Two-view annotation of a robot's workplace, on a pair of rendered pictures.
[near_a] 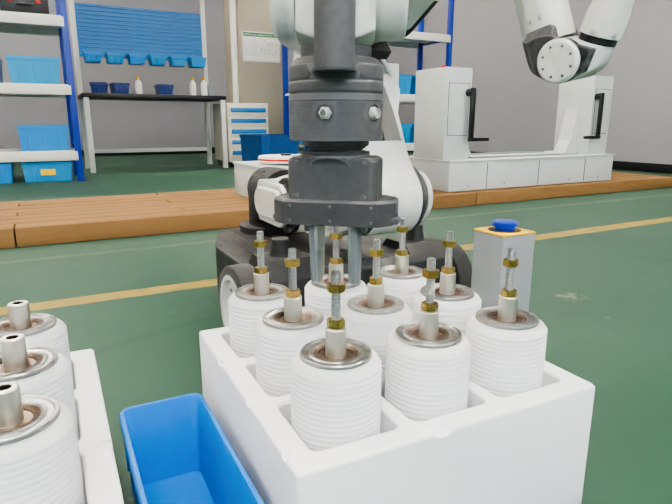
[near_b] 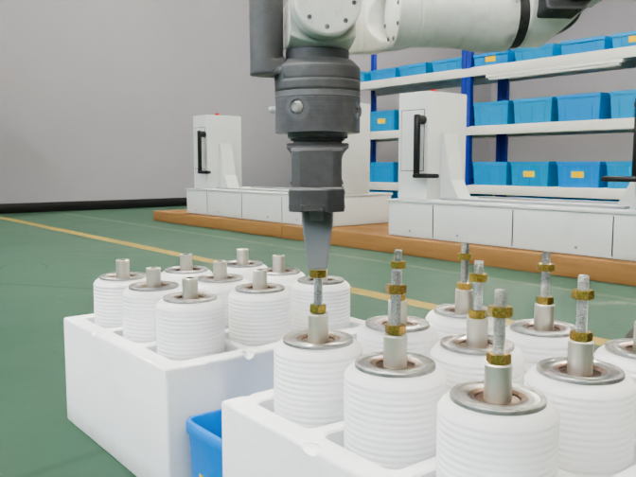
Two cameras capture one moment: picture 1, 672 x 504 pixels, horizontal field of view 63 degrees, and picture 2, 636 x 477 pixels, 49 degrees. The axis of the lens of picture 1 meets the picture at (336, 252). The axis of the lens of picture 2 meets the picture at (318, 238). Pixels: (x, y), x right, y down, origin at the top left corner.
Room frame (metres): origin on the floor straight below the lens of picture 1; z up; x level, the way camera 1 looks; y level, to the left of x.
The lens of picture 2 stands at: (0.39, -0.71, 0.44)
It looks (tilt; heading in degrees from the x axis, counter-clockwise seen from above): 6 degrees down; 79
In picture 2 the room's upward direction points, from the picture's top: straight up
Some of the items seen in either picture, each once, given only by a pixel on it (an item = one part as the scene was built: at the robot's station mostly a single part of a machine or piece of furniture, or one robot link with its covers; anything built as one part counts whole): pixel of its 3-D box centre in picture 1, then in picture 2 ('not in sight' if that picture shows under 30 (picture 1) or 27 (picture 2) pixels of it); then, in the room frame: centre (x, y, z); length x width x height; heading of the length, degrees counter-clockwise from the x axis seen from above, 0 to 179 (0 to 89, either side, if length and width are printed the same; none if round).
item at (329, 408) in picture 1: (335, 431); (318, 422); (0.53, 0.00, 0.16); 0.10 x 0.10 x 0.18
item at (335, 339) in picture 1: (335, 342); (318, 327); (0.53, 0.00, 0.26); 0.02 x 0.02 x 0.03
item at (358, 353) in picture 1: (335, 353); (318, 340); (0.53, 0.00, 0.25); 0.08 x 0.08 x 0.01
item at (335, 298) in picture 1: (335, 306); (318, 291); (0.53, 0.00, 0.30); 0.01 x 0.01 x 0.08
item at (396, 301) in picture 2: (430, 290); (396, 309); (0.58, -0.11, 0.30); 0.01 x 0.01 x 0.08
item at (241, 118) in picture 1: (241, 134); not in sight; (6.40, 1.09, 0.35); 0.57 x 0.47 x 0.69; 28
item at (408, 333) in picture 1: (428, 334); (395, 364); (0.58, -0.11, 0.25); 0.08 x 0.08 x 0.01
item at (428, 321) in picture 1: (428, 324); (395, 351); (0.58, -0.11, 0.26); 0.02 x 0.02 x 0.03
